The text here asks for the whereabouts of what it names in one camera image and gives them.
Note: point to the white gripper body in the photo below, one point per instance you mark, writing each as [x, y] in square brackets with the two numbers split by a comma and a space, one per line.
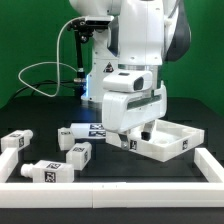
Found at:
[124, 111]

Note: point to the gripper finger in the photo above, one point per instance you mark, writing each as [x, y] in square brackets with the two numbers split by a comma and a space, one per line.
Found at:
[124, 140]
[147, 130]

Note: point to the white square table top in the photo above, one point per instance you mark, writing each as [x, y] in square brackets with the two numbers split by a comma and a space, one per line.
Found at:
[167, 141]

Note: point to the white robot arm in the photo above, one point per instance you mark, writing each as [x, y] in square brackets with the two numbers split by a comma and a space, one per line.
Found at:
[132, 39]

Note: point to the white marker sheet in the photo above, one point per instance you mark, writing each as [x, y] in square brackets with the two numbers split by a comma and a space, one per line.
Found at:
[87, 131]

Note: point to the black camera on stand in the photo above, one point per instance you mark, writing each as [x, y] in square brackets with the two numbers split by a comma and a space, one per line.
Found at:
[84, 27]

